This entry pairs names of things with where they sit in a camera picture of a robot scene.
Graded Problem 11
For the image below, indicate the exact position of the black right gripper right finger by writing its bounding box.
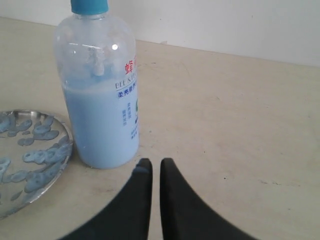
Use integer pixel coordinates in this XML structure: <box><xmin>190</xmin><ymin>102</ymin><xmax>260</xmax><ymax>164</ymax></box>
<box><xmin>160</xmin><ymin>158</ymin><xmax>254</xmax><ymax>240</ymax></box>

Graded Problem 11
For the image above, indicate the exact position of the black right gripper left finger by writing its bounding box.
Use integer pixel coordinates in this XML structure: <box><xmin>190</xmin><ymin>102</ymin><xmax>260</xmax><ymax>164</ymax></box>
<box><xmin>62</xmin><ymin>158</ymin><xmax>153</xmax><ymax>240</ymax></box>

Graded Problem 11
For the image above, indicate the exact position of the clear blue pump bottle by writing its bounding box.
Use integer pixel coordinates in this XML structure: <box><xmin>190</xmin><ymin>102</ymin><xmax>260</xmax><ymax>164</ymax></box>
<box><xmin>53</xmin><ymin>0</ymin><xmax>139</xmax><ymax>169</ymax></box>

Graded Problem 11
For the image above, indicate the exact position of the round metal plate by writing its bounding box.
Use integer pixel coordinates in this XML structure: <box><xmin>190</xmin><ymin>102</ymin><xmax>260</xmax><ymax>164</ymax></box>
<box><xmin>0</xmin><ymin>109</ymin><xmax>73</xmax><ymax>219</ymax></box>

